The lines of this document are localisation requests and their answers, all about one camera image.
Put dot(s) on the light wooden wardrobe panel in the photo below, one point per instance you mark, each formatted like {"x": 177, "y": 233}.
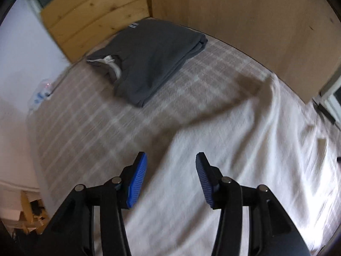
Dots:
{"x": 239, "y": 18}

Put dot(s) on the cream ribbed knit sweater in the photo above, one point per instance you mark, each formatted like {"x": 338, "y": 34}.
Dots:
{"x": 253, "y": 138}

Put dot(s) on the dark grey folded garment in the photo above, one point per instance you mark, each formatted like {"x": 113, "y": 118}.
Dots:
{"x": 154, "y": 58}

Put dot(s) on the white bedding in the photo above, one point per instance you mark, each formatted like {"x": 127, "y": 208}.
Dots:
{"x": 13, "y": 152}

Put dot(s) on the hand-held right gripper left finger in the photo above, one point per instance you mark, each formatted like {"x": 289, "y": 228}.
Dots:
{"x": 137, "y": 182}

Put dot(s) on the black bar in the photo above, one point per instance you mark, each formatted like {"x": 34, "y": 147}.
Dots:
{"x": 323, "y": 112}

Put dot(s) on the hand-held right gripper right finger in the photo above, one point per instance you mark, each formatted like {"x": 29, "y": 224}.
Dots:
{"x": 205, "y": 184}

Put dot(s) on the wooden frame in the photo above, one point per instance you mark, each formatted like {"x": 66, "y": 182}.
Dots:
{"x": 29, "y": 213}

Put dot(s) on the clear plastic bag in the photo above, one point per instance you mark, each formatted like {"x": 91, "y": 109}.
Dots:
{"x": 40, "y": 93}

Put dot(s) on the plaid bed sheet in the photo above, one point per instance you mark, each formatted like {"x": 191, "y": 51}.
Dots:
{"x": 93, "y": 128}

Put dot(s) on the wooden headboard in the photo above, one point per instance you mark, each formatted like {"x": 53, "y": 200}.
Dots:
{"x": 93, "y": 10}

